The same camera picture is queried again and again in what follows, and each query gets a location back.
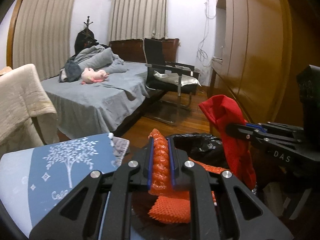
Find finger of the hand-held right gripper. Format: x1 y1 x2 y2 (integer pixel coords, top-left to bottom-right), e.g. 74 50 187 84
226 123 304 153
244 121 305 134

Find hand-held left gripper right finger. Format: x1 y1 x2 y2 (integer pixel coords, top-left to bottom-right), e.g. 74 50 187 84
167 137 294 240

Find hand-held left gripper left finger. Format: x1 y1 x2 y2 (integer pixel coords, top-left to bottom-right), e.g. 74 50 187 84
29 137 154 240

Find red glove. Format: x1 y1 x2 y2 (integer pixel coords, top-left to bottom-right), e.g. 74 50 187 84
198 95 258 191

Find trash bin with black bag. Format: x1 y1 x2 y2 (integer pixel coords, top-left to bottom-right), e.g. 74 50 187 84
130 132 258 240

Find blue tree print tablecloth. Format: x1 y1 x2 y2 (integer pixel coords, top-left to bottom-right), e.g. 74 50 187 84
0 133 118 240

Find wooden wardrobe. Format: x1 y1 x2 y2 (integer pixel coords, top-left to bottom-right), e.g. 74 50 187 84
208 0 320 136

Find silver cushion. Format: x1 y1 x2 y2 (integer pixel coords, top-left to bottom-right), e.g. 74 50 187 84
153 70 202 87

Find bed with grey sheet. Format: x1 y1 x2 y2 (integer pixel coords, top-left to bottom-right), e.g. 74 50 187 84
40 61 167 138

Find pink plush toy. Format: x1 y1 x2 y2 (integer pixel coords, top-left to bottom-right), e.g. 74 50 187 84
80 68 110 85

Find black chair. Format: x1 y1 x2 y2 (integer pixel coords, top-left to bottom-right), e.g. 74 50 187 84
143 38 201 126

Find wooden headboard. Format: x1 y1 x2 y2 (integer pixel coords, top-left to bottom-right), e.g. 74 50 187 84
109 38 180 64

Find grey duvet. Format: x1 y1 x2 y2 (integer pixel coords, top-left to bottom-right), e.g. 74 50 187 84
66 44 126 74

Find dark blue clothing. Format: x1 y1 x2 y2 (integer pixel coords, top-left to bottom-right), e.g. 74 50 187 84
60 61 81 83

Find black coat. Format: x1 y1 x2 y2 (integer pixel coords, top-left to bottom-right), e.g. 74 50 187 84
75 28 97 53

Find beige striped blanket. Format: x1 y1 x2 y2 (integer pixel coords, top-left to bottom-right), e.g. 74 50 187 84
0 63 59 151

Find beige curtain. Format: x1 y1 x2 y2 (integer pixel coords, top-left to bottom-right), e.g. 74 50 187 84
108 0 169 42
12 0 77 74

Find white wall cables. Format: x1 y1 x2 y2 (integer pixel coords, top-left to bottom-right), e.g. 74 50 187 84
197 0 216 67

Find wooden window frame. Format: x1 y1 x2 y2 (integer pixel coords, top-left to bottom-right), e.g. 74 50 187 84
7 0 23 68

